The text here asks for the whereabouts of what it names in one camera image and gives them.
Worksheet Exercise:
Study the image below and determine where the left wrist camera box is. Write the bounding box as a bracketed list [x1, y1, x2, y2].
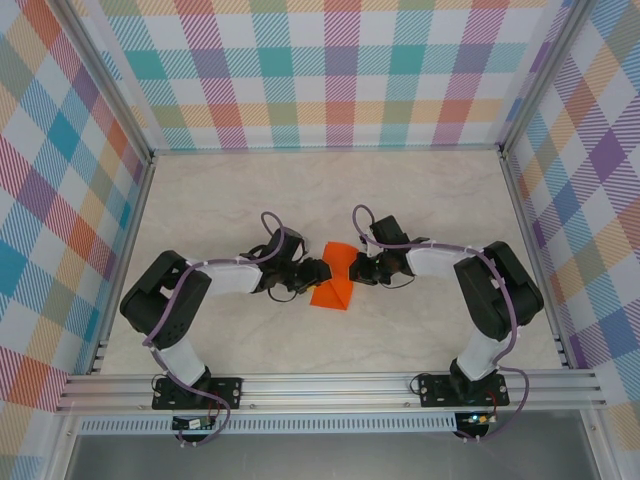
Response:
[272, 227, 309, 261]

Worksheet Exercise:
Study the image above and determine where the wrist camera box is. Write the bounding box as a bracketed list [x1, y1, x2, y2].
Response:
[272, 227, 309, 261]
[369, 215, 411, 246]

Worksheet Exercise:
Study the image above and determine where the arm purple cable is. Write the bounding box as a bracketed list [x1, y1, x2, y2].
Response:
[352, 203, 532, 444]
[143, 212, 286, 447]

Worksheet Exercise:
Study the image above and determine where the orange paper sheet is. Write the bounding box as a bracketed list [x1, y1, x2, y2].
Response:
[309, 241, 359, 312]

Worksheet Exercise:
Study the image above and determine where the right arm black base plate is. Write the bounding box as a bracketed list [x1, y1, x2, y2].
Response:
[417, 373, 511, 409]

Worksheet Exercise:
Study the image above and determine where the aluminium table edge rail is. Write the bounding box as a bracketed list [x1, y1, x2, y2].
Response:
[499, 152, 575, 370]
[152, 143, 503, 155]
[88, 158, 157, 375]

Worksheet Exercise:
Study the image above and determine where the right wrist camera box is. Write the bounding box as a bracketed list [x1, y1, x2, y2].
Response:
[369, 215, 411, 246]

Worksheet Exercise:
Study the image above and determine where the grey metal panel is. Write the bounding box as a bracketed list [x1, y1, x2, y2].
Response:
[64, 432, 601, 480]

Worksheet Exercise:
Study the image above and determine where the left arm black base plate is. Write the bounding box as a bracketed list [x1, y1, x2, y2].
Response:
[151, 376, 245, 412]

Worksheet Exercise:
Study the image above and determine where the slanted aluminium frame post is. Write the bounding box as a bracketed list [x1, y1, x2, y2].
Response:
[58, 0, 155, 164]
[498, 0, 600, 159]

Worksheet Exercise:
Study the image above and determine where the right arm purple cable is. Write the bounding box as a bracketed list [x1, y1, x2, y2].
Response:
[352, 203, 532, 444]

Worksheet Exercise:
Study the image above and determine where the slotted grey cable duct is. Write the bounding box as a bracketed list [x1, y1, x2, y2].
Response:
[78, 412, 459, 436]

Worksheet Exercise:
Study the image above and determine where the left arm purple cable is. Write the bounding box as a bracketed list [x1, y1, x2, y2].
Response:
[143, 212, 286, 447]

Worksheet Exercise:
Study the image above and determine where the aluminium mounting rail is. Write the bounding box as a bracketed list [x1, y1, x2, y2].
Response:
[55, 368, 607, 414]

